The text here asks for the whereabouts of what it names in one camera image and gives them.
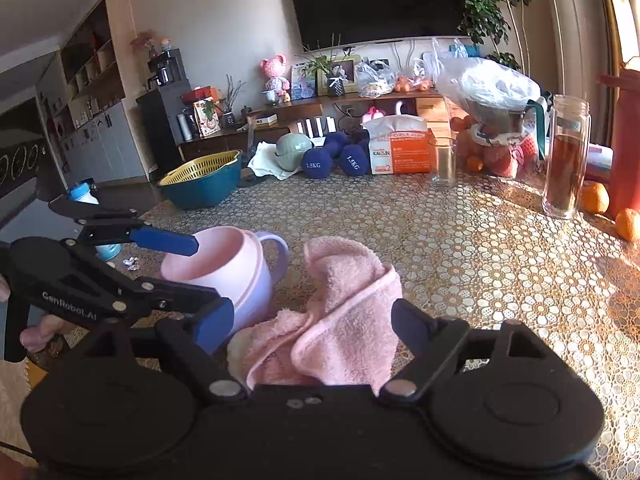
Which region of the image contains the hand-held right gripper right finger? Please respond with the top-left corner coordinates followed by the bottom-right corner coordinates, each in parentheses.
top-left (378, 299), bottom-right (546, 401)

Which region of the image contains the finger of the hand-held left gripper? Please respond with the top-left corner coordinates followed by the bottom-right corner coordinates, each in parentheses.
top-left (116, 279), bottom-right (226, 319)
top-left (48, 195), bottom-right (200, 257)

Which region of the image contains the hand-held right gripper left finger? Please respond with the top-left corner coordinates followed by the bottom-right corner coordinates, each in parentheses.
top-left (100, 297), bottom-right (249, 403)

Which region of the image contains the pink and purple cup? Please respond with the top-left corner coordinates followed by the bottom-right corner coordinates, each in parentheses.
top-left (160, 226), bottom-right (291, 334)

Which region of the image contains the pink towel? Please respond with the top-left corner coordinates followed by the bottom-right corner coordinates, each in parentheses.
top-left (227, 236), bottom-right (404, 397)

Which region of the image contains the person's left hand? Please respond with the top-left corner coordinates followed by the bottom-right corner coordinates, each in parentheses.
top-left (20, 315), bottom-right (76, 354)

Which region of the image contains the yellow colander in teal basin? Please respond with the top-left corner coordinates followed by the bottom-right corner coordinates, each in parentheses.
top-left (157, 149), bottom-right (244, 210)

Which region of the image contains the blue labelled plastic bottle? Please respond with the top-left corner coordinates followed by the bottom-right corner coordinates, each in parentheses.
top-left (67, 179), bottom-right (124, 261)

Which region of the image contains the black cabinet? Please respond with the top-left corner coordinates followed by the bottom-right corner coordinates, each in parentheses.
top-left (135, 77), bottom-right (194, 171)

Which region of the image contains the silver thermos flask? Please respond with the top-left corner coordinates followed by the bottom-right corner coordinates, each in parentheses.
top-left (177, 109), bottom-right (199, 142)

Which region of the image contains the white cloth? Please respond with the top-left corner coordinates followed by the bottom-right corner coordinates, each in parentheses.
top-left (247, 140), bottom-right (301, 181)

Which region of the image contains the printed gift bag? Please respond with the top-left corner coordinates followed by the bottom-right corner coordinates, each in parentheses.
top-left (192, 97), bottom-right (223, 137)

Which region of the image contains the vase of dried twigs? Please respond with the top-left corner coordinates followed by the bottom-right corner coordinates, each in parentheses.
top-left (217, 74), bottom-right (246, 129)

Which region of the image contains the red gift box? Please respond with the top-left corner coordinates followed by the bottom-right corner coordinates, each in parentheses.
top-left (180, 87), bottom-right (220, 104)

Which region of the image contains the green round ceramic pot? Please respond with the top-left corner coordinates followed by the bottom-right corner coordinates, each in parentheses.
top-left (274, 132), bottom-right (315, 171)

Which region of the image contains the clear drinking glass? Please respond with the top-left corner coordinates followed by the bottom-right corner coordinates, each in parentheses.
top-left (427, 137), bottom-right (459, 186)

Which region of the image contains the orange and white tissue box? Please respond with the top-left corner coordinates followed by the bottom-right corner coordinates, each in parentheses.
top-left (360, 114), bottom-right (436, 176)

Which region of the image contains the blue dumbbell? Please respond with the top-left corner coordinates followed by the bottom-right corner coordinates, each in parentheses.
top-left (337, 142), bottom-right (371, 177)
top-left (301, 145), bottom-right (346, 180)

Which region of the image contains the wooden shelf unit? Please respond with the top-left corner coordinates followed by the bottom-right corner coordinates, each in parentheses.
top-left (37, 0), bottom-right (151, 187)

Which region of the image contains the black coffee machine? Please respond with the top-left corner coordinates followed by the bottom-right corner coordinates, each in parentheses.
top-left (144, 48), bottom-right (182, 89)

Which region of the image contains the wooden television console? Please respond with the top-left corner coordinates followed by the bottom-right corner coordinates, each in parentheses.
top-left (177, 89), bottom-right (453, 163)

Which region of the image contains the pink bear doll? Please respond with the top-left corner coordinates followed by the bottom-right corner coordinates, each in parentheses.
top-left (258, 53), bottom-right (292, 106)

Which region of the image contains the vase of pink flowers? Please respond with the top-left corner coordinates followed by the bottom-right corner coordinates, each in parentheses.
top-left (130, 29), bottom-right (174, 60)

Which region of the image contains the glass bottle of tea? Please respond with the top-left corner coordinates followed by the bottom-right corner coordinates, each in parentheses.
top-left (542, 93), bottom-right (591, 220)

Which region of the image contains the dark vase with green plant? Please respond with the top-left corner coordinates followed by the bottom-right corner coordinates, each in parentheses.
top-left (302, 35), bottom-right (357, 97)

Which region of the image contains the clear bag of oranges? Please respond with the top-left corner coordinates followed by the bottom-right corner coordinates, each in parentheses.
top-left (394, 75), bottom-right (432, 94)

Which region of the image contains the clear plastic bag of snacks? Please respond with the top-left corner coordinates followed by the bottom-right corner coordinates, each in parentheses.
top-left (355, 58), bottom-right (396, 97)

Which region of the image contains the large plastic bag of fruit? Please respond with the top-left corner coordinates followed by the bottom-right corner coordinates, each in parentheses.
top-left (432, 54), bottom-right (544, 179)

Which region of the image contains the tall clear plastic bag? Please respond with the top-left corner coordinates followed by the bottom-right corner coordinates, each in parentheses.
top-left (430, 37), bottom-right (482, 77)

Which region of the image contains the red water bottle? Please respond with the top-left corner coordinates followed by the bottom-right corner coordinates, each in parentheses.
top-left (597, 57), bottom-right (640, 219)

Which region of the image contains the tall green potted plant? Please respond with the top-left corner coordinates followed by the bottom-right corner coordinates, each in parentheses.
top-left (457, 0), bottom-right (542, 74)

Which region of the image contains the black flat television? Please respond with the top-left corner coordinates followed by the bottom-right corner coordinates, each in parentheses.
top-left (286, 0), bottom-right (474, 51)

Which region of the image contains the white standing air conditioner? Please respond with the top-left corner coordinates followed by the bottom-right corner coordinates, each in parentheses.
top-left (542, 0), bottom-right (608, 98)

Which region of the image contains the yellow curtain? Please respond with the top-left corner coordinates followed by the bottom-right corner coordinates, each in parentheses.
top-left (595, 0), bottom-right (640, 72)

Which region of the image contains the small photo frame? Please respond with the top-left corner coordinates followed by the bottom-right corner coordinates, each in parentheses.
top-left (290, 62), bottom-right (319, 101)

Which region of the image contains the large cream photo frame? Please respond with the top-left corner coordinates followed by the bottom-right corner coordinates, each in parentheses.
top-left (315, 57), bottom-right (360, 96)

